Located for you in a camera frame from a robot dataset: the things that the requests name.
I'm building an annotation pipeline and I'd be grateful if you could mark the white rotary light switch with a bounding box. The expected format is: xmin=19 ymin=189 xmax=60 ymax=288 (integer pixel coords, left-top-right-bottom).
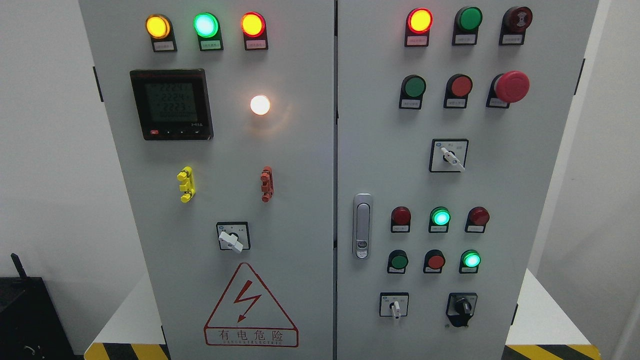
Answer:
xmin=215 ymin=221 xmax=251 ymax=254

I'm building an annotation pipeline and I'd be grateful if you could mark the yellow indicator light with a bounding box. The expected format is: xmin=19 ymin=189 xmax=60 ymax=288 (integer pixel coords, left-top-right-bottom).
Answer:
xmin=145 ymin=13 xmax=178 ymax=53

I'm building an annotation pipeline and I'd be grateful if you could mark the red terminal connector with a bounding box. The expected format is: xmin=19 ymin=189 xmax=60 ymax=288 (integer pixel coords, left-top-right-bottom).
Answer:
xmin=260 ymin=166 xmax=274 ymax=203

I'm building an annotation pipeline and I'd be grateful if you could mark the dark red indicator light left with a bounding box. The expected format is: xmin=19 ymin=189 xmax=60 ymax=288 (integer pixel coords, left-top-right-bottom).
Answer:
xmin=390 ymin=206 xmax=412 ymax=233

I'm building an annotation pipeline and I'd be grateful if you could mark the dark red indicator light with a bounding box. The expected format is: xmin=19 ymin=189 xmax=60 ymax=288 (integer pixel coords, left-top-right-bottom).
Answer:
xmin=390 ymin=206 xmax=412 ymax=233
xmin=464 ymin=206 xmax=490 ymax=234

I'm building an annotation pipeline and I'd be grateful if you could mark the clear white indicator lamp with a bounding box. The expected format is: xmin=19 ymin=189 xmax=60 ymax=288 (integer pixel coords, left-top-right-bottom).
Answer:
xmin=249 ymin=95 xmax=271 ymax=116

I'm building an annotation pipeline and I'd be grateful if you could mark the grey left cabinet door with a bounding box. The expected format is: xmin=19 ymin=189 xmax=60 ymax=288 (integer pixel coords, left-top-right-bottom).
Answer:
xmin=79 ymin=0 xmax=335 ymax=360

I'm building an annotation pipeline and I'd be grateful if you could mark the grey cabinet door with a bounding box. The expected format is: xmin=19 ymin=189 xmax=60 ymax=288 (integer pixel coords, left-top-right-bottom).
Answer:
xmin=79 ymin=0 xmax=335 ymax=360
xmin=335 ymin=0 xmax=599 ymax=360

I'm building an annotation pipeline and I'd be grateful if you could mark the green lit indicator light middle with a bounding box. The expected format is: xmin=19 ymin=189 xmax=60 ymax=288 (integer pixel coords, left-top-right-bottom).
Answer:
xmin=428 ymin=206 xmax=451 ymax=233

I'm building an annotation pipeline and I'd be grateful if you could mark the green push button second row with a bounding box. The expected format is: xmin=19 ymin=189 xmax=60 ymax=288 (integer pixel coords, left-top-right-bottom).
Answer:
xmin=398 ymin=74 xmax=426 ymax=110

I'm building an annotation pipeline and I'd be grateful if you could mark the yellow terminal connector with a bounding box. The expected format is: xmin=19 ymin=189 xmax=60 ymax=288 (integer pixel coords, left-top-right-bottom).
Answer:
xmin=176 ymin=166 xmax=196 ymax=203

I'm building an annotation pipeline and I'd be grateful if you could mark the red push button lower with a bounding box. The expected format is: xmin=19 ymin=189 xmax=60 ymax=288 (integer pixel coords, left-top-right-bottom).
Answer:
xmin=423 ymin=249 xmax=446 ymax=274

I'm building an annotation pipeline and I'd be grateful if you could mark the grey right cabinet door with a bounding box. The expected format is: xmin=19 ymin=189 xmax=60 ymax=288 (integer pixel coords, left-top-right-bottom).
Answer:
xmin=335 ymin=0 xmax=599 ymax=360

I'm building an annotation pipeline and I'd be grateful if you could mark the red electric hazard warning sticker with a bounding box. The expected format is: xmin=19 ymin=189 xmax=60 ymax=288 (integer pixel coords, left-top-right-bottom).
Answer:
xmin=203 ymin=262 xmax=299 ymax=347

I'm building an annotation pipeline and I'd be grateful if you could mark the dark red indicator light right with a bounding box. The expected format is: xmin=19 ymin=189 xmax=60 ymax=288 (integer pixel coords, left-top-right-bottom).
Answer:
xmin=464 ymin=206 xmax=490 ymax=234

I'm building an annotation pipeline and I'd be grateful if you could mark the black digital power meter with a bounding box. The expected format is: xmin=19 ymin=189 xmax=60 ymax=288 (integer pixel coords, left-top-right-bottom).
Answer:
xmin=129 ymin=68 xmax=214 ymax=141

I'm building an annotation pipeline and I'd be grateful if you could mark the red push button second row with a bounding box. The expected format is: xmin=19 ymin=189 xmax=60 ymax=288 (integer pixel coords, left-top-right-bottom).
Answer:
xmin=443 ymin=73 xmax=473 ymax=109

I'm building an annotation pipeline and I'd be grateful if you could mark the red indicator light top left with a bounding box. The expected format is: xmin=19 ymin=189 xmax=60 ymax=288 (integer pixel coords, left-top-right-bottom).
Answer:
xmin=240 ymin=11 xmax=269 ymax=51

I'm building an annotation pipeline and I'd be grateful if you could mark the green lit push button lower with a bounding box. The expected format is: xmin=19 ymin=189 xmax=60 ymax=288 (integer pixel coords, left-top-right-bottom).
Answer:
xmin=458 ymin=249 xmax=482 ymax=274

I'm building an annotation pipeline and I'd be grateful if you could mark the red lit indicator right door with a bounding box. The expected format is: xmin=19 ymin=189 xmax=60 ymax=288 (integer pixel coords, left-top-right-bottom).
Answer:
xmin=404 ymin=7 xmax=434 ymax=48

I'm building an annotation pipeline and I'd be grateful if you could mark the green indicator light top left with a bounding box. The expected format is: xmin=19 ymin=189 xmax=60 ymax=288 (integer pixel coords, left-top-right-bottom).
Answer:
xmin=193 ymin=12 xmax=224 ymax=51

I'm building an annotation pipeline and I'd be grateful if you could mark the red emergency stop mushroom button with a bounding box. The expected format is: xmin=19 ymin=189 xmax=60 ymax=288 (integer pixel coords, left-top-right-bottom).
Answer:
xmin=486 ymin=70 xmax=530 ymax=109

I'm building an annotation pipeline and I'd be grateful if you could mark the green push button top right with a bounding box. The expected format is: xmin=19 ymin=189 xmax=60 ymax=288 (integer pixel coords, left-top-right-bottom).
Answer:
xmin=451 ymin=6 xmax=483 ymax=46

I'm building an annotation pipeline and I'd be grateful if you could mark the dark red buzzer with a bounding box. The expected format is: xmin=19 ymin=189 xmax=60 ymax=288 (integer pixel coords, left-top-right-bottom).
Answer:
xmin=498 ymin=6 xmax=533 ymax=46

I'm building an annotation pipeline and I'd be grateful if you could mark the black box with antenna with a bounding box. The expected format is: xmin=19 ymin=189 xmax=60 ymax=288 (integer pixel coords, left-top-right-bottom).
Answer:
xmin=0 ymin=253 xmax=76 ymax=360

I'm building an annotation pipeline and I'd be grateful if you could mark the silver door lock handle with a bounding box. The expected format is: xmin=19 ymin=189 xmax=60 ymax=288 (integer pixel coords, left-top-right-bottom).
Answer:
xmin=352 ymin=193 xmax=373 ymax=260

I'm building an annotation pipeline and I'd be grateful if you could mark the white rotary selector switch upper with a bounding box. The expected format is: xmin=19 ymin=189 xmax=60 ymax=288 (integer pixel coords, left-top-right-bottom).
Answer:
xmin=429 ymin=138 xmax=469 ymax=173

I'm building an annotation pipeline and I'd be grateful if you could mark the white rotary selector switch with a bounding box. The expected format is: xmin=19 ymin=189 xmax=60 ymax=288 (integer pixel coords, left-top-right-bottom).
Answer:
xmin=379 ymin=292 xmax=410 ymax=320
xmin=429 ymin=138 xmax=469 ymax=173

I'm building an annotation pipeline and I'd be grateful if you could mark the white rotary selector switch lower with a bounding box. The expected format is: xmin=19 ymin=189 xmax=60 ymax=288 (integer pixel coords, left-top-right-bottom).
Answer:
xmin=379 ymin=292 xmax=410 ymax=320

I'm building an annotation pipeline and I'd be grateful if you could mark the black rotary knob switch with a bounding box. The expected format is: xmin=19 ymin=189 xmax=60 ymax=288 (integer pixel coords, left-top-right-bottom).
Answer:
xmin=445 ymin=292 xmax=478 ymax=328

